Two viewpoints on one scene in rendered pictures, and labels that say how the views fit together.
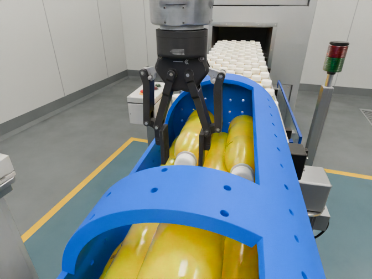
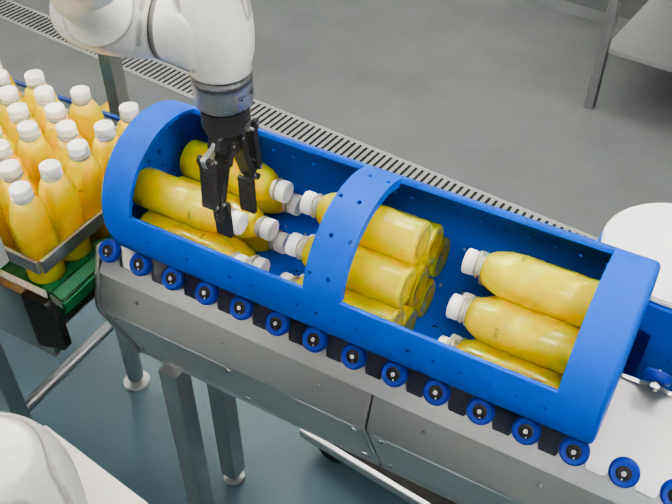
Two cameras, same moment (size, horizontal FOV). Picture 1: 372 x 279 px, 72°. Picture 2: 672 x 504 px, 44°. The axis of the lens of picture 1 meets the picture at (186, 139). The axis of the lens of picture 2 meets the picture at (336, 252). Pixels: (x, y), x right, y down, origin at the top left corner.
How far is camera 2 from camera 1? 1.17 m
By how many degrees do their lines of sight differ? 59
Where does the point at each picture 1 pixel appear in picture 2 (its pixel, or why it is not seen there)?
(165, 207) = (377, 198)
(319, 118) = (119, 84)
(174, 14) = (247, 100)
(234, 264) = not seen: hidden behind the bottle
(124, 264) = (361, 259)
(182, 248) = (387, 212)
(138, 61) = not seen: outside the picture
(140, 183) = (345, 209)
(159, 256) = (387, 221)
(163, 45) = (236, 127)
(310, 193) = not seen: hidden behind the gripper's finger
